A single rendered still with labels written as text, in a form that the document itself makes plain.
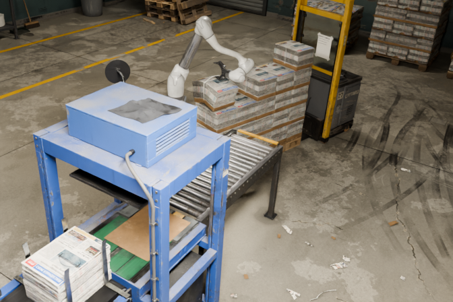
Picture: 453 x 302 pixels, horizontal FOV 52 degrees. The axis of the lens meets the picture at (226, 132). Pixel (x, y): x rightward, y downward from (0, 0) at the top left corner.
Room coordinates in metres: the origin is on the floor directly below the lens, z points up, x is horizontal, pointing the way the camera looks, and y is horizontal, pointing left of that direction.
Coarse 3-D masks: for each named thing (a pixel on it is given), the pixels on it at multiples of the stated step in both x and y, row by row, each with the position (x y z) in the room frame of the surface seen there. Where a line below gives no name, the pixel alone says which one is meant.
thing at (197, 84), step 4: (208, 76) 4.61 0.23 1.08; (196, 80) 4.44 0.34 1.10; (200, 80) 4.41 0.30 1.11; (204, 80) 4.39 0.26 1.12; (196, 84) 4.41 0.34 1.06; (200, 84) 4.36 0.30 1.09; (196, 88) 4.41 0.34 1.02; (200, 88) 4.36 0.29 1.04; (196, 92) 4.40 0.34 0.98; (200, 92) 4.35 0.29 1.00; (196, 96) 4.40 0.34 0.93; (200, 96) 4.35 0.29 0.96
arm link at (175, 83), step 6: (174, 72) 4.17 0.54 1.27; (168, 78) 4.13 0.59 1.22; (174, 78) 4.08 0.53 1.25; (180, 78) 4.10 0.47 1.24; (168, 84) 4.10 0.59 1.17; (174, 84) 4.07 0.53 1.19; (180, 84) 4.08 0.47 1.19; (168, 90) 4.10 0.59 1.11; (174, 90) 4.06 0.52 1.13; (180, 90) 4.08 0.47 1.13; (174, 96) 4.06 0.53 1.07; (180, 96) 4.08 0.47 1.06
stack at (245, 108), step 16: (240, 96) 4.71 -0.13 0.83; (272, 96) 4.77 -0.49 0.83; (288, 96) 4.95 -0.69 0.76; (208, 112) 4.33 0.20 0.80; (224, 112) 4.29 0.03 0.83; (240, 112) 4.45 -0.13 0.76; (256, 112) 4.60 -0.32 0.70; (288, 112) 4.98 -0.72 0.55; (240, 128) 4.45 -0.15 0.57; (256, 128) 4.62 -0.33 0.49
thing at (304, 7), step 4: (300, 8) 5.75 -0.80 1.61; (304, 8) 5.71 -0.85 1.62; (308, 8) 5.66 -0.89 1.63; (312, 8) 5.62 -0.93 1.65; (316, 8) 5.62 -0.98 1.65; (312, 12) 5.61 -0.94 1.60; (316, 12) 5.56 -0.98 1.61; (320, 12) 5.52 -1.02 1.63; (324, 12) 5.48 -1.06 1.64; (328, 12) 5.45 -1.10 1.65; (324, 16) 5.47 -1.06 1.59; (328, 16) 5.43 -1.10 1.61; (332, 16) 5.39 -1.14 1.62; (336, 16) 5.35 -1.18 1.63; (340, 16) 5.31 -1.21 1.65; (340, 20) 5.30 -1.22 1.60
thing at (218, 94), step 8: (224, 80) 4.42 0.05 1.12; (208, 88) 4.27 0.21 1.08; (216, 88) 4.24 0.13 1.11; (224, 88) 4.27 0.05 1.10; (232, 88) 4.30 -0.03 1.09; (208, 96) 4.26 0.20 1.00; (216, 96) 4.18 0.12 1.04; (224, 96) 4.26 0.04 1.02; (232, 96) 4.34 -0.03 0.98; (216, 104) 4.21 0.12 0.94; (224, 104) 4.30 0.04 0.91
